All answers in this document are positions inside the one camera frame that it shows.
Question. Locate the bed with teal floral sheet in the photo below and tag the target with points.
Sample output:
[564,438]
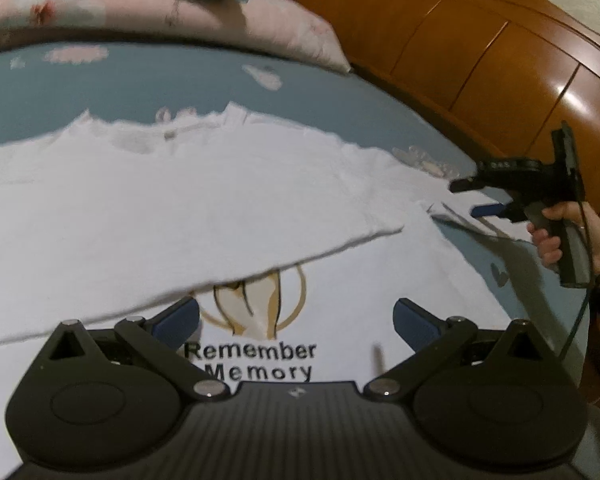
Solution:
[155,75]

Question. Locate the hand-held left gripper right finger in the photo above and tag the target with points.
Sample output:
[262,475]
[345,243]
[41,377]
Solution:
[415,325]

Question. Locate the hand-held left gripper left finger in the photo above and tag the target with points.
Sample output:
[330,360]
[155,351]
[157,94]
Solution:
[177,317]

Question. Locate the pink floral folded quilt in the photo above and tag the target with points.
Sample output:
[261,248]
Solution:
[130,20]

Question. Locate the wooden headboard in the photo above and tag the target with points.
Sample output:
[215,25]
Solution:
[480,50]

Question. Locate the white long-sleeved shirt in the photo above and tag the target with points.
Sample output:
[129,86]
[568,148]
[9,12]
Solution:
[180,200]

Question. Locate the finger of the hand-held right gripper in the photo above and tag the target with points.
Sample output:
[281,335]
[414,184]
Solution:
[467,185]
[487,211]

